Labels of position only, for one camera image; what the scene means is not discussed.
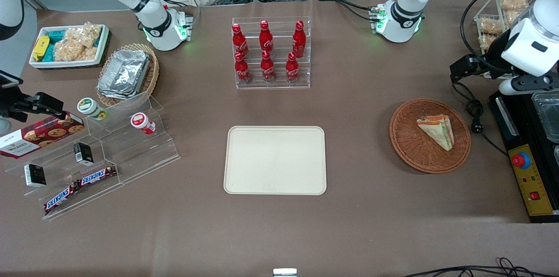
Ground oval wicker basket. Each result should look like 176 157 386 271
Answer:
96 43 160 107

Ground white wire basket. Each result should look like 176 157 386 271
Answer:
473 0 547 69

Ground red emergency stop button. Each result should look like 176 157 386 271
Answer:
511 152 531 170

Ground black machine with yellow panel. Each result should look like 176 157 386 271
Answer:
489 88 559 224

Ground green lid yogurt cup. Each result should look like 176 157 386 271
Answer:
77 97 108 121

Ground red lid yogurt cup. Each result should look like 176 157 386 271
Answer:
130 112 156 135

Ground round brown wicker basket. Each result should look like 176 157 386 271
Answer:
389 99 472 175

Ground red tartan cookie box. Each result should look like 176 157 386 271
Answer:
0 112 85 159

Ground bagged bread snack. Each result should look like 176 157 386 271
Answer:
478 34 499 53
498 0 529 12
478 16 504 36

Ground small black box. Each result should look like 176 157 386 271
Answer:
73 142 94 166
24 163 47 188

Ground cream rectangular tray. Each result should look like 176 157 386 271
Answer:
223 125 328 196

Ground clear plastic container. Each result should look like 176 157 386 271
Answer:
531 92 559 144

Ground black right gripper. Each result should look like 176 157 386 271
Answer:
0 88 67 123

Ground snickers chocolate bar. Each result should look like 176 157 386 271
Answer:
43 182 82 215
77 165 118 187

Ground teal snack packet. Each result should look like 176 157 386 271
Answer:
44 30 69 62

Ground clear acrylic bottle rack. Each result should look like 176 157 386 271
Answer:
231 16 312 90

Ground stacked foil containers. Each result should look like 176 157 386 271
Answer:
96 48 152 100

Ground black power cable with plug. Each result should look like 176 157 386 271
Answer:
452 80 510 158

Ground bag of rice crackers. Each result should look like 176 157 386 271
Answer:
53 22 102 62

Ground red cola bottle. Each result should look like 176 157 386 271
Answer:
260 50 277 83
234 51 252 84
259 20 275 55
231 23 250 59
285 52 300 83
291 20 307 59

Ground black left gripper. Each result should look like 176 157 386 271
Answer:
450 28 524 83

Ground white rectangular bin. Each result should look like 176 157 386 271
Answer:
28 24 110 69

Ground black floor cable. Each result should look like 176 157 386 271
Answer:
401 257 559 277

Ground clear acrylic stepped shelf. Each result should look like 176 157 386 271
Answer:
4 91 182 221

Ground yellow snack packet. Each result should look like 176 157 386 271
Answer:
32 35 50 62

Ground triangular sandwich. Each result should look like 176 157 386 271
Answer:
416 114 455 152

